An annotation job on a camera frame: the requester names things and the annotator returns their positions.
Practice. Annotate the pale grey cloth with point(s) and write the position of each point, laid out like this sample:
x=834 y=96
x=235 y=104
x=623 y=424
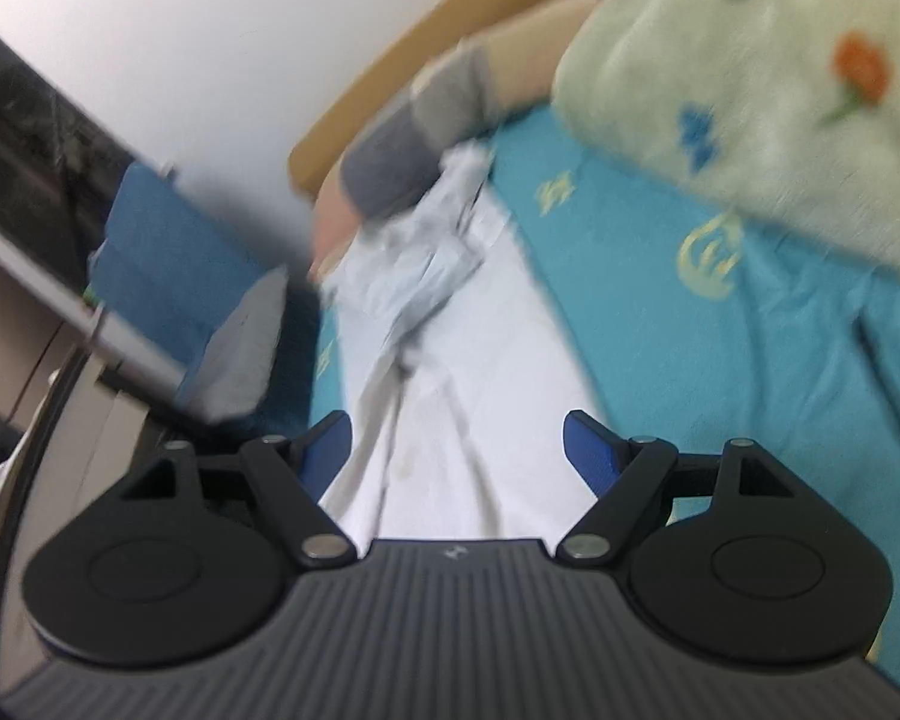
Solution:
x=427 y=247

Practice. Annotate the blue cushion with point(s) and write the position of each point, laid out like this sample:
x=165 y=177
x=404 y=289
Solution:
x=157 y=255

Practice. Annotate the white garment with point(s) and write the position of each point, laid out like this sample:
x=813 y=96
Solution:
x=487 y=360

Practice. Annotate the dark window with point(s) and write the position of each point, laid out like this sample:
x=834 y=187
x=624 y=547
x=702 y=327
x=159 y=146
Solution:
x=22 y=142

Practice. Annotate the blue printed bed sheet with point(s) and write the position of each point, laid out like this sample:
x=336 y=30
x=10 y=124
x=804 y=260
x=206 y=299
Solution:
x=660 y=292

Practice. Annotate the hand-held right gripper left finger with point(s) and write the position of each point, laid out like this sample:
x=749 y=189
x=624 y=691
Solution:
x=328 y=451

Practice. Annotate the white window ledge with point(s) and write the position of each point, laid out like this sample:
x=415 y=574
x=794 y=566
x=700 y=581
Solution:
x=60 y=307

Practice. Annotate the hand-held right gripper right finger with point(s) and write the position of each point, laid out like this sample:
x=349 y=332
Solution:
x=589 y=453

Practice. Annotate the grey cushion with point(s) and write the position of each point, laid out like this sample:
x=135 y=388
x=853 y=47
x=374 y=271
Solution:
x=244 y=345

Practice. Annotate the striped grey beige pillow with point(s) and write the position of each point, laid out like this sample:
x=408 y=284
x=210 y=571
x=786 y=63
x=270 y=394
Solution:
x=420 y=116

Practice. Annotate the pale green flower blanket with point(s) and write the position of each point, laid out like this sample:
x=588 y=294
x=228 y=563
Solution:
x=757 y=97

